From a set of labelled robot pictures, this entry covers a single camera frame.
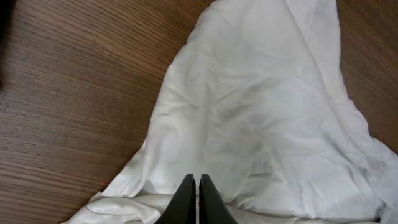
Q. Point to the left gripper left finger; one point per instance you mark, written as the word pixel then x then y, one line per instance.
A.
pixel 182 208

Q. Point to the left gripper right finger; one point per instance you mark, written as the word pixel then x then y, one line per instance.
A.
pixel 212 209

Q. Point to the white t-shirt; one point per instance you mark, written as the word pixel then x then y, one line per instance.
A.
pixel 256 100

